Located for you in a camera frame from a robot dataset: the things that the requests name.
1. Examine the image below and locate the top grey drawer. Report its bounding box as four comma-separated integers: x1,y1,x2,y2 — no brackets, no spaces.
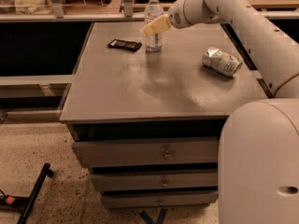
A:
72,137,218,168

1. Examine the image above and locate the black rxbar chocolate wrapper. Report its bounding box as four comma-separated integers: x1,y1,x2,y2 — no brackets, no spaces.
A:
107,39,142,52

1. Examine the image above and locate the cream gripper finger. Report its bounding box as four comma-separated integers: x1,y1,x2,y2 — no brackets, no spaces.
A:
140,14,172,35

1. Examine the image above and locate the clear plastic water bottle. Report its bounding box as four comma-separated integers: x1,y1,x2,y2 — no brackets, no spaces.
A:
144,0,164,52

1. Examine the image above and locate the metal shelf rail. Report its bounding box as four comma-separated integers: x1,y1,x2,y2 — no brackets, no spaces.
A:
0,13,144,23

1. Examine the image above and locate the grey drawer cabinet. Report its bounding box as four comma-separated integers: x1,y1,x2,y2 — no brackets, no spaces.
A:
60,22,265,197

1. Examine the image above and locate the black stand leg left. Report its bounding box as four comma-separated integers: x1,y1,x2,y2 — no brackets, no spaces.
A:
0,163,54,224

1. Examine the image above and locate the middle grey drawer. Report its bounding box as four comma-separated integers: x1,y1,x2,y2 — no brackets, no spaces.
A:
91,170,218,192

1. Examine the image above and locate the grey drawer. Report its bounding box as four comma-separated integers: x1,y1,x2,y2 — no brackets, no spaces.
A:
72,137,218,168
91,170,218,192
101,190,218,209

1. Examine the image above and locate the crushed green white can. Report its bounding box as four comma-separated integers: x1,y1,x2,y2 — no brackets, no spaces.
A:
202,47,242,77

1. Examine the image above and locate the bottom grey drawer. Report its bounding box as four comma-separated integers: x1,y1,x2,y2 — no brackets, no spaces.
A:
101,190,218,209

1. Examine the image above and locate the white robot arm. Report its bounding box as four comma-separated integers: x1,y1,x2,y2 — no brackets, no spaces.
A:
142,0,299,224

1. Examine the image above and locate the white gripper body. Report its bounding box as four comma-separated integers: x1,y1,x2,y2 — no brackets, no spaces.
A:
168,0,189,29

